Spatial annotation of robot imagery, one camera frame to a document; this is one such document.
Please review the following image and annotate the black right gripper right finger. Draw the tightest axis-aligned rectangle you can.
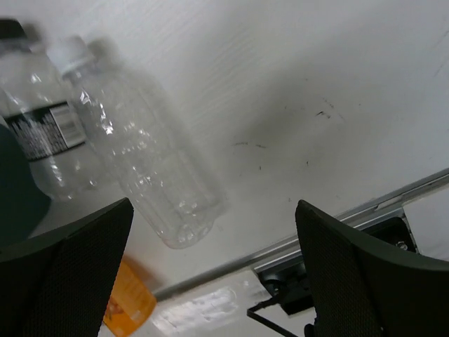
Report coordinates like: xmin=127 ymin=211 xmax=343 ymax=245
xmin=295 ymin=199 xmax=449 ymax=337

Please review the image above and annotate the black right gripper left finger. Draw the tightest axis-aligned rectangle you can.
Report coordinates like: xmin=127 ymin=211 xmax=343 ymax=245
xmin=1 ymin=198 xmax=134 ymax=336

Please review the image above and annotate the clear unlabelled plastic bottle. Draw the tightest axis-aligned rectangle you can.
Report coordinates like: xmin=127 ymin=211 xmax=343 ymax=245
xmin=46 ymin=36 xmax=223 ymax=249

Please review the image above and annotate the clear bottle black label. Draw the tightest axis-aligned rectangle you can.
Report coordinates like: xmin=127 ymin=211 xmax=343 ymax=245
xmin=1 ymin=18 xmax=109 ymax=200

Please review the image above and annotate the dark green bin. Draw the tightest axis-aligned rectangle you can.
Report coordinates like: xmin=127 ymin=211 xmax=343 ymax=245
xmin=1 ymin=126 xmax=51 ymax=247

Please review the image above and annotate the orange plastic bottle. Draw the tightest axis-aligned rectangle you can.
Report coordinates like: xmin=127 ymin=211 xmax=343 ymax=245
xmin=103 ymin=256 xmax=158 ymax=336

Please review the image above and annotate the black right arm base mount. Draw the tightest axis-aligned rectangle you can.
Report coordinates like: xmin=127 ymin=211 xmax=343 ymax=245
xmin=247 ymin=216 xmax=418 ymax=337

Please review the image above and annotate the aluminium table edge rail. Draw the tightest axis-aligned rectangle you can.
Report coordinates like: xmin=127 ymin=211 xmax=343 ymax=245
xmin=155 ymin=168 xmax=448 ymax=301

